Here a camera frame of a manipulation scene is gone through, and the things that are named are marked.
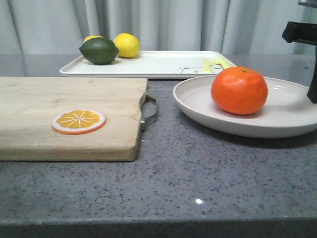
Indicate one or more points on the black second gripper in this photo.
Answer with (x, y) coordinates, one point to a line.
(305, 33)

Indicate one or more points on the beige round plate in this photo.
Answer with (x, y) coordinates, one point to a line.
(287, 112)

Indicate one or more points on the orange fruit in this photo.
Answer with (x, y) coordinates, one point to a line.
(239, 90)

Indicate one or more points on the white rectangular tray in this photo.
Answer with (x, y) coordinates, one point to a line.
(149, 64)

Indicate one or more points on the yellow plastic fork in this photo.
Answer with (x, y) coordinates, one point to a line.
(223, 62)

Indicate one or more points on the green lime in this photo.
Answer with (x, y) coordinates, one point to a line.
(99, 51)

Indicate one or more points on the yellow lemon behind lime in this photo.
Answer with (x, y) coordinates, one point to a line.
(91, 37)

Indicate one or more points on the orange slice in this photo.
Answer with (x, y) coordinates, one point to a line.
(79, 121)

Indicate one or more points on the wooden cutting board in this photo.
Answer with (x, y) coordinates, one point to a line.
(28, 105)

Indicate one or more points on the grey curtain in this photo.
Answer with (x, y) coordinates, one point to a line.
(231, 27)

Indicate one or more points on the metal cutting board handle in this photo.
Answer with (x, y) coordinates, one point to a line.
(149, 109)

